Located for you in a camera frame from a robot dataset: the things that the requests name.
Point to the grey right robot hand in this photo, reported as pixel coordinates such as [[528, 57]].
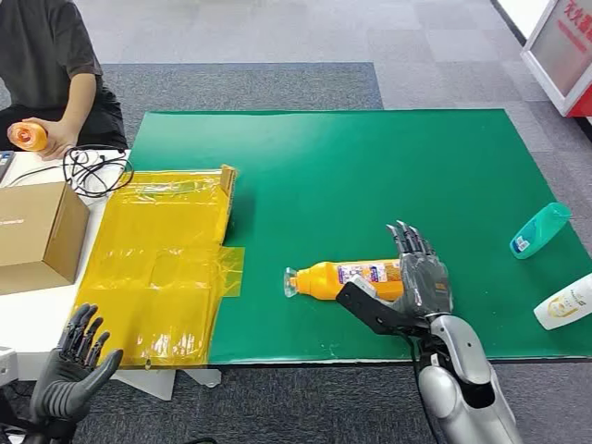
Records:
[[425, 282]]

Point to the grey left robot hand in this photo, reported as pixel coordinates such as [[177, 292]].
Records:
[[65, 374]]

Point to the orange bottle with clear cap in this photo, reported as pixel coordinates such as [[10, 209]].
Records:
[[324, 281]]

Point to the small orange bottle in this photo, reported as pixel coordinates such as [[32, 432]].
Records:
[[26, 136]]

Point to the person's forearm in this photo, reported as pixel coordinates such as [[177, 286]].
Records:
[[78, 98]]

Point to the teal plastic bottle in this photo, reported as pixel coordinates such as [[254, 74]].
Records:
[[538, 231]]

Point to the white plastic bottle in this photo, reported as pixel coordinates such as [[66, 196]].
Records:
[[564, 303]]

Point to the green table mat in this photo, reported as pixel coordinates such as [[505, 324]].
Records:
[[370, 171]]

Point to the brown cardboard box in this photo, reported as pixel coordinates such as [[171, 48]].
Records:
[[32, 233]]

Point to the yellow plastic bag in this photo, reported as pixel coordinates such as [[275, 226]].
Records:
[[152, 269]]

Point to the dark grey device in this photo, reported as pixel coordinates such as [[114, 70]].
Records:
[[4, 164]]

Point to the person's hand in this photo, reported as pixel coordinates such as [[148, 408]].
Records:
[[57, 138]]

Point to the red and white sign stand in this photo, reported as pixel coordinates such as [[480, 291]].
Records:
[[562, 49]]

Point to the person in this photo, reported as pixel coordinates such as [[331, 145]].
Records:
[[41, 49]]

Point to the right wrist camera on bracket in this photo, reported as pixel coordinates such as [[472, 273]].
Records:
[[374, 312]]

